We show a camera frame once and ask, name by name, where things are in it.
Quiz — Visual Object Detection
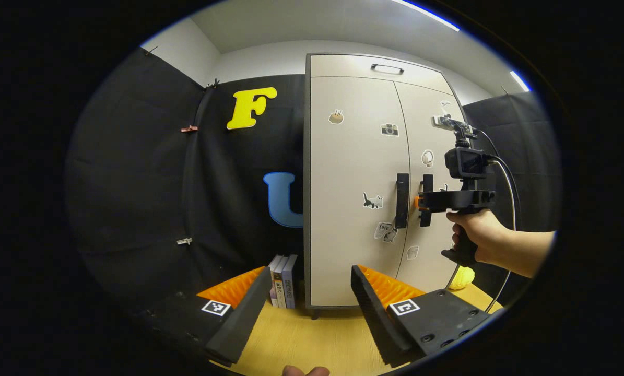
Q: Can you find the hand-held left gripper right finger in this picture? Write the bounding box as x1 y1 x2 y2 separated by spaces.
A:
350 264 492 368

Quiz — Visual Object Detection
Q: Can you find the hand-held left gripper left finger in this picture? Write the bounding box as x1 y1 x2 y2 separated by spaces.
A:
134 265 273 367

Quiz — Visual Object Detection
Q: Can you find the black door handle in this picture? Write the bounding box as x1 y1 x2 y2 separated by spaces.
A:
419 174 434 228
395 173 410 229

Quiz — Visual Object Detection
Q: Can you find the cabinet door with headphones sticker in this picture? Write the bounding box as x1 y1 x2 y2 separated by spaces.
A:
394 82 469 293

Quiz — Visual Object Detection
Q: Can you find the cabinet door with camera sticker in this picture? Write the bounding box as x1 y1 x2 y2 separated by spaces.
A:
310 76 410 308

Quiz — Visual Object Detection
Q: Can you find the beige double-door shoe cabinet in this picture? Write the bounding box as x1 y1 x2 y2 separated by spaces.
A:
303 52 472 320

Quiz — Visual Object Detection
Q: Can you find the beige cabinet drawer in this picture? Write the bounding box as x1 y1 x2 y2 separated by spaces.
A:
310 54 454 96

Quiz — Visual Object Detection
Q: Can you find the white book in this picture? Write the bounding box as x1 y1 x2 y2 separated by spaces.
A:
268 255 284 308

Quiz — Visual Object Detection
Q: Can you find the beige book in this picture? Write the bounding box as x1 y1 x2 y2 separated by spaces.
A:
274 256 290 309

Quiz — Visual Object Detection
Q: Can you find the grey blue book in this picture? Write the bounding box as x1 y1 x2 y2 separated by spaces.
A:
282 254 298 309

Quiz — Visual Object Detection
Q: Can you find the yellow knitted item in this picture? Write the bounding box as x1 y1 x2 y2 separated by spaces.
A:
448 265 475 290

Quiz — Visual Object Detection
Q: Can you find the long ceiling light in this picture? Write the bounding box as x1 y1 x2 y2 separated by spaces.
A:
393 0 461 32
509 70 531 93

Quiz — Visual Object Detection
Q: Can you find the black backdrop cloth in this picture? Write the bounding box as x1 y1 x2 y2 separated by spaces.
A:
66 47 562 314

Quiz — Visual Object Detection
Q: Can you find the white cable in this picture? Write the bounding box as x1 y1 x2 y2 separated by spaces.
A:
485 159 517 314

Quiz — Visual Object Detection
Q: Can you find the black cable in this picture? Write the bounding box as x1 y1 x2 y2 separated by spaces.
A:
474 128 521 230

